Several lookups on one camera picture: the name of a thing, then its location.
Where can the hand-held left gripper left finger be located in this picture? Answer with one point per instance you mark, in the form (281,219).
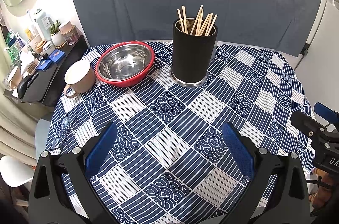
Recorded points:
(104,144)

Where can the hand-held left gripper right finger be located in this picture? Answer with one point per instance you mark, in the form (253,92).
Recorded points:
(235,147)

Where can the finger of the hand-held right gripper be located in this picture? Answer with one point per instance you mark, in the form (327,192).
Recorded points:
(327,114)
(309,126)

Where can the black cylindrical utensil holder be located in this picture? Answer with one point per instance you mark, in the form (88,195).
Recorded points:
(194,57)

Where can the pile of wooden chopsticks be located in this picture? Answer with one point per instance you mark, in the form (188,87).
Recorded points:
(198,19)

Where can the thin-framed eyeglasses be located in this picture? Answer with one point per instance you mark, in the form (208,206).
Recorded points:
(65,123)

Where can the blue white patterned tablecloth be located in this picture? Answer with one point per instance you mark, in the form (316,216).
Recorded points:
(164,112)

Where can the beige ceramic mug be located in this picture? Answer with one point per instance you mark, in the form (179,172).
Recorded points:
(79,78)

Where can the red-rimmed steel bowl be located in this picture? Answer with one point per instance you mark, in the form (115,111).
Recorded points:
(124,63)

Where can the black side shelf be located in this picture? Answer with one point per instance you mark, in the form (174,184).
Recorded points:
(50,80)

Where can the white appliance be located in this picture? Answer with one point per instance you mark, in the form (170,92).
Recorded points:
(317,27)

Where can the beige curtain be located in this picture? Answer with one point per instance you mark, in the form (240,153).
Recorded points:
(16,128)

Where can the white chair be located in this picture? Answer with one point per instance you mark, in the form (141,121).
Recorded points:
(14,171)

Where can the black handset device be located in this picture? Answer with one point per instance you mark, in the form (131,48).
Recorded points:
(25,86)

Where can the blue box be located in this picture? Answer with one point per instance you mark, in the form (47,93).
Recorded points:
(57,56)
(44,65)

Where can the small beige cup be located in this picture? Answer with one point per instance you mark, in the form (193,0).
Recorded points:
(14,78)

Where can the white round jar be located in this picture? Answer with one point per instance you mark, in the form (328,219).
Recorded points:
(48,47)

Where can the pink glass jar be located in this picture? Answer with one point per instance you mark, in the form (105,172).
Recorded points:
(69,33)

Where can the potted cactus plant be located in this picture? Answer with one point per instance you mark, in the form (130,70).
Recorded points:
(57,37)

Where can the white plastic bottle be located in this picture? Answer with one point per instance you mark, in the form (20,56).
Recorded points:
(42,22)

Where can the green packet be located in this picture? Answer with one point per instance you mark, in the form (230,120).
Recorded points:
(12,42)

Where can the white electric toothbrush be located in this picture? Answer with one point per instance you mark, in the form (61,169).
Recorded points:
(31,21)

